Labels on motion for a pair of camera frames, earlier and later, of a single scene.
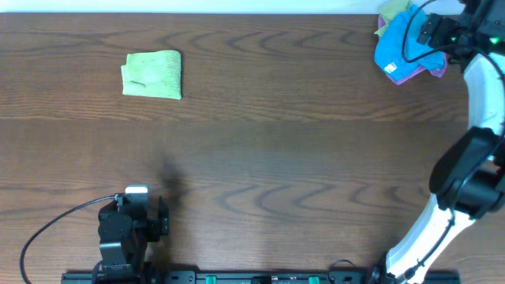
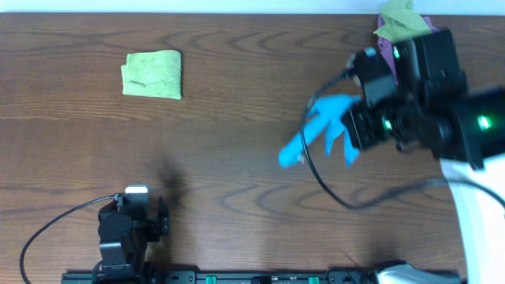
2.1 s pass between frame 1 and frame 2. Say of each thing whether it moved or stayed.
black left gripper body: stayed
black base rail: stayed
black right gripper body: moved
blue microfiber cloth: moved
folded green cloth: stayed
